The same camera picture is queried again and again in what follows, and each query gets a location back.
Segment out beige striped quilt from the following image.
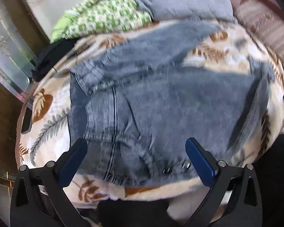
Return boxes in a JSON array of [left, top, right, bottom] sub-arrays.
[[234, 0, 284, 64]]

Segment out wooden cabinet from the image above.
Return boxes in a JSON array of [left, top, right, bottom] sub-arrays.
[[0, 76, 35, 187]]

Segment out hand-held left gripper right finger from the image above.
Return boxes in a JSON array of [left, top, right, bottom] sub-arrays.
[[185, 137, 269, 227]]

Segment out beige leaf-print blanket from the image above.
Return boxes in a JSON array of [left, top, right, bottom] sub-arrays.
[[15, 20, 284, 218]]

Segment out blue denim pants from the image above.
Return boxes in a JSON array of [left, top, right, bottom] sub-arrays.
[[69, 20, 276, 186]]

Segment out person's dark trousers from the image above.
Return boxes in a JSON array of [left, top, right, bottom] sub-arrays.
[[97, 134, 284, 227]]

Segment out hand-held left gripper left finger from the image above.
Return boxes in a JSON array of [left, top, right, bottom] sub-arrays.
[[11, 138, 93, 227]]

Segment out black cloth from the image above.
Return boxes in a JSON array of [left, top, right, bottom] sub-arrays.
[[32, 38, 78, 82]]

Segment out green patterned cloth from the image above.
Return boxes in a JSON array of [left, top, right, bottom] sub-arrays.
[[51, 0, 157, 43]]

